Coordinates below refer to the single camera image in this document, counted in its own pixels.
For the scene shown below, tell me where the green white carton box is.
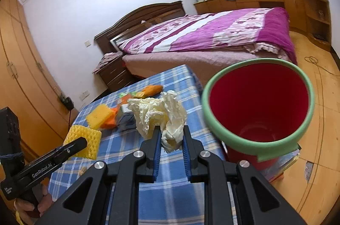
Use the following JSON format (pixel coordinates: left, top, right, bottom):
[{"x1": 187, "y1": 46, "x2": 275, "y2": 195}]
[{"x1": 115, "y1": 104, "x2": 136, "y2": 131}]

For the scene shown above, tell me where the orange foam net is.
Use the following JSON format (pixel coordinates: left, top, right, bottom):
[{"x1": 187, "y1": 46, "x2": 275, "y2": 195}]
[{"x1": 100, "y1": 107, "x2": 118, "y2": 129}]

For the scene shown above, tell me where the yellow foam net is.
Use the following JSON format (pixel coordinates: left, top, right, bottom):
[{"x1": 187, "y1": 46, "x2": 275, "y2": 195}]
[{"x1": 63, "y1": 103, "x2": 115, "y2": 161}]

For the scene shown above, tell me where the cream paper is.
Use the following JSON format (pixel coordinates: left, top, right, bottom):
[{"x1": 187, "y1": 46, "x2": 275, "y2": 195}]
[{"x1": 127, "y1": 90, "x2": 187, "y2": 153}]

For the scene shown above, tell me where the orange cardboard box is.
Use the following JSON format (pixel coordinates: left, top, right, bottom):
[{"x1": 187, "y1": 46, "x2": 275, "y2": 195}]
[{"x1": 117, "y1": 93, "x2": 133, "y2": 109}]

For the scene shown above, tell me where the person left hand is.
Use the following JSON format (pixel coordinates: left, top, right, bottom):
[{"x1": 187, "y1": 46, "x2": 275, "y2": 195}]
[{"x1": 14, "y1": 184, "x2": 54, "y2": 225}]

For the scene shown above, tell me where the blue plaid tablecloth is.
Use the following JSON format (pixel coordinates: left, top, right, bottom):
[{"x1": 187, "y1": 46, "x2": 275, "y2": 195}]
[{"x1": 39, "y1": 65, "x2": 237, "y2": 224}]

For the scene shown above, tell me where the black bag on wardrobe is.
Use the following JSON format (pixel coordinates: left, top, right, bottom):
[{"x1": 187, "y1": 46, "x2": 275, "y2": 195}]
[{"x1": 59, "y1": 94, "x2": 74, "y2": 111}]

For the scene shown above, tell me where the wooden wardrobe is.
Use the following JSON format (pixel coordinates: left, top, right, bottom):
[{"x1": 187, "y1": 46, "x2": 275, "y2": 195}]
[{"x1": 1, "y1": 0, "x2": 78, "y2": 162}]

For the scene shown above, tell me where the red bin green rim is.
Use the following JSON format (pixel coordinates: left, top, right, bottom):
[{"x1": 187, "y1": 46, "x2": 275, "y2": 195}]
[{"x1": 202, "y1": 58, "x2": 315, "y2": 170}]

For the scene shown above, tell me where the dark wood nightstand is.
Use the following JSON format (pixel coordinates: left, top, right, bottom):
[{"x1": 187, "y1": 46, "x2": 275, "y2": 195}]
[{"x1": 97, "y1": 56, "x2": 134, "y2": 92}]

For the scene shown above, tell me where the folded cloth on nightstand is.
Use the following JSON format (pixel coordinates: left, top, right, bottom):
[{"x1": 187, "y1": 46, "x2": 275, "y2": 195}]
[{"x1": 92, "y1": 52, "x2": 123, "y2": 74}]

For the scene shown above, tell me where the bed with mauve cover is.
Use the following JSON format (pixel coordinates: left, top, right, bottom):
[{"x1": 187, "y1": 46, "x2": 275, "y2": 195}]
[{"x1": 110, "y1": 7, "x2": 298, "y2": 88}]

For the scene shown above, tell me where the dark wood headboard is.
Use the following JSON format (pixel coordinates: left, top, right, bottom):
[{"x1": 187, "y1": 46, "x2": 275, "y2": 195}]
[{"x1": 94, "y1": 1, "x2": 186, "y2": 54}]

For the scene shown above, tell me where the purple floral quilt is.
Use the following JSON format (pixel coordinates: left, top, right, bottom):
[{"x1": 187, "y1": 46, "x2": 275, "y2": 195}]
[{"x1": 119, "y1": 7, "x2": 297, "y2": 63}]

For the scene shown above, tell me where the long wooden cabinet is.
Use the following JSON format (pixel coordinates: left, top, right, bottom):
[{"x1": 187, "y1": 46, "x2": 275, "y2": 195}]
[{"x1": 193, "y1": 0, "x2": 333, "y2": 52}]

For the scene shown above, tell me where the wall power socket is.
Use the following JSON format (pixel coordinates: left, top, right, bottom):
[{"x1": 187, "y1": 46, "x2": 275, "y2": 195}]
[{"x1": 79, "y1": 90, "x2": 90, "y2": 101}]

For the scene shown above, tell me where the wall light switch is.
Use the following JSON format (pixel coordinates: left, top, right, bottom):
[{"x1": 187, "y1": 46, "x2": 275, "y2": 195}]
[{"x1": 84, "y1": 41, "x2": 91, "y2": 47}]

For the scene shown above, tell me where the floor cable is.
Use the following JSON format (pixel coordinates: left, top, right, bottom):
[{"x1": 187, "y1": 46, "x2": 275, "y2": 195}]
[{"x1": 304, "y1": 55, "x2": 340, "y2": 77}]

